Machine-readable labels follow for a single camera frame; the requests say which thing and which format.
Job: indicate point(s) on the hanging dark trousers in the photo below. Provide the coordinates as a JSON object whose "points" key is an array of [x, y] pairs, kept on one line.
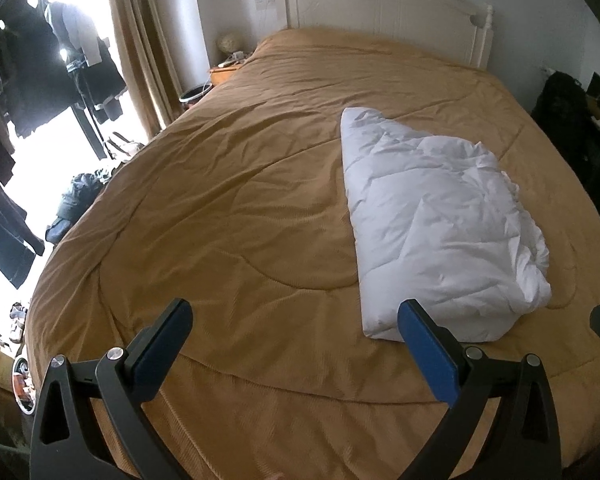
{"points": [[5, 235]]}

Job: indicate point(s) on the dark bag on floor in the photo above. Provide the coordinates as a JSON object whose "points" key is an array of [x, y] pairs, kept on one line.
{"points": [[75, 200]]}

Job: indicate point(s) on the wall socket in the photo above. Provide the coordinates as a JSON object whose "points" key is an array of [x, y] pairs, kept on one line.
{"points": [[267, 2]]}

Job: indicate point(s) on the round black basket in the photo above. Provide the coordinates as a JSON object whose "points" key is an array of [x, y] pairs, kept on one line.
{"points": [[195, 94]]}

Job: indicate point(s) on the wooden nightstand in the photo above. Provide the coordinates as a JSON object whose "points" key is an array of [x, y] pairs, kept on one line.
{"points": [[222, 75]]}

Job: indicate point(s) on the round metal-rimmed bin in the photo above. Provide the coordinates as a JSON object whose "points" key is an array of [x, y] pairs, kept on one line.
{"points": [[22, 385]]}

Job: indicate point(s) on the beige curtain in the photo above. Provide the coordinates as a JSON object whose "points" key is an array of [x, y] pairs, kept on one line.
{"points": [[145, 50]]}

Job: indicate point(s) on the white power strip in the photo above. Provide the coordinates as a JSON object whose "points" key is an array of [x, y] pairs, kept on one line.
{"points": [[232, 60]]}

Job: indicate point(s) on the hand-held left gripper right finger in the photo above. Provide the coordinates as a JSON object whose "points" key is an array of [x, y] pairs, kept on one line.
{"points": [[425, 355]]}

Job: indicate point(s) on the white puffer jacket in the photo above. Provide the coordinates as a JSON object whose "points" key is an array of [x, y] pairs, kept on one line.
{"points": [[430, 210]]}

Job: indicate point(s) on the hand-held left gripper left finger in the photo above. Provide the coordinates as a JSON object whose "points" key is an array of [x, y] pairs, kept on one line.
{"points": [[162, 345]]}

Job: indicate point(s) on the hanging dark jacket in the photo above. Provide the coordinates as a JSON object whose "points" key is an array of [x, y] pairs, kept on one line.
{"points": [[35, 85]]}

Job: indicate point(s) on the pair of shoes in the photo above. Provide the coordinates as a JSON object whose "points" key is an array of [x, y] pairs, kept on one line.
{"points": [[17, 322]]}

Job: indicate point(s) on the brown quilted bedspread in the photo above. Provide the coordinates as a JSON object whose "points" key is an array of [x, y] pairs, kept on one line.
{"points": [[230, 210]]}

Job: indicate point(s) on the white wooden headboard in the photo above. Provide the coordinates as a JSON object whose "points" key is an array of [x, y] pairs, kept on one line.
{"points": [[385, 10]]}

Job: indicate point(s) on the hanging light grey garment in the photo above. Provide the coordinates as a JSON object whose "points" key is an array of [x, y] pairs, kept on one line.
{"points": [[82, 30]]}

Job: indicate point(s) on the black backpack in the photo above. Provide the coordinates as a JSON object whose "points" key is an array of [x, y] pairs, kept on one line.
{"points": [[560, 110]]}

